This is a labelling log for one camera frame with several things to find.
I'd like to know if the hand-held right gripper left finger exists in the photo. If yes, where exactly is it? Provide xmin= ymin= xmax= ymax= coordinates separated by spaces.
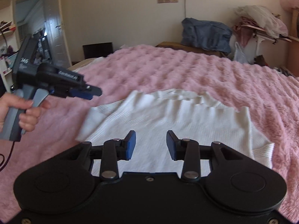
xmin=68 ymin=130 xmax=137 ymax=182

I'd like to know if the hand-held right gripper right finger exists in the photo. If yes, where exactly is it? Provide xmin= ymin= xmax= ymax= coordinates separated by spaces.
xmin=166 ymin=130 xmax=237 ymax=183

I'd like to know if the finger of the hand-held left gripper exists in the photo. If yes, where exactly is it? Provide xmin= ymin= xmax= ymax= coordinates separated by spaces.
xmin=53 ymin=84 xmax=103 ymax=101

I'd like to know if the white knit sweater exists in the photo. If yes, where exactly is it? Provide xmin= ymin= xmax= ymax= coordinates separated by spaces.
xmin=75 ymin=89 xmax=275 ymax=178

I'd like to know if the pile of clothes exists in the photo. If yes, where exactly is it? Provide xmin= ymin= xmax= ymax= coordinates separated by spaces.
xmin=232 ymin=5 xmax=289 ymax=40

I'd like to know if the person's left hand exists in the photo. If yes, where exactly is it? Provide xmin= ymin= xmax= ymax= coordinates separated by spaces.
xmin=0 ymin=91 xmax=52 ymax=134

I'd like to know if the beige bed mattress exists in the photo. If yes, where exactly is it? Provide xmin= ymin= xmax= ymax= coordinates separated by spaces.
xmin=68 ymin=58 xmax=96 ymax=71

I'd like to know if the white cloth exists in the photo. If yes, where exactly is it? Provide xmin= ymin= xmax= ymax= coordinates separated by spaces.
xmin=73 ymin=56 xmax=104 ymax=72

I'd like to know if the black flat panel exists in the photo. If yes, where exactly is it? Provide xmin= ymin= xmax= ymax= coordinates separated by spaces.
xmin=82 ymin=42 xmax=114 ymax=59

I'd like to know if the white door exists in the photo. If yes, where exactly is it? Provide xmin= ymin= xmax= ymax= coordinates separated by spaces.
xmin=44 ymin=0 xmax=72 ymax=69

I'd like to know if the wooden bookshelf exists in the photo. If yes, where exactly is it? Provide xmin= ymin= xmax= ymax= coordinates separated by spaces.
xmin=0 ymin=0 xmax=19 ymax=75

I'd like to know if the pink fluffy blanket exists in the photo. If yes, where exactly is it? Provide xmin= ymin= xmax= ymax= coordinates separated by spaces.
xmin=0 ymin=45 xmax=299 ymax=215

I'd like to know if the brown cardboard box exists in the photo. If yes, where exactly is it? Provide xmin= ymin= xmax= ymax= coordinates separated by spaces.
xmin=155 ymin=41 xmax=226 ymax=58

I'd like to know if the white plastic bag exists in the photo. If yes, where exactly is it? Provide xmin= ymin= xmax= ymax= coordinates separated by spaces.
xmin=233 ymin=41 xmax=250 ymax=64

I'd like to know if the blue fabric bag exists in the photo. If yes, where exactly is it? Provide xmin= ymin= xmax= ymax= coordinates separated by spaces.
xmin=181 ymin=17 xmax=233 ymax=54

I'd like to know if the white folding rack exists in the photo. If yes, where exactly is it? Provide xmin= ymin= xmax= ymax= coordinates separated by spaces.
xmin=243 ymin=24 xmax=293 ymax=64

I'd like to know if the dark gripper cable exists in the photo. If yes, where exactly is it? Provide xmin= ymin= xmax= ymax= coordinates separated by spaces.
xmin=0 ymin=140 xmax=15 ymax=172

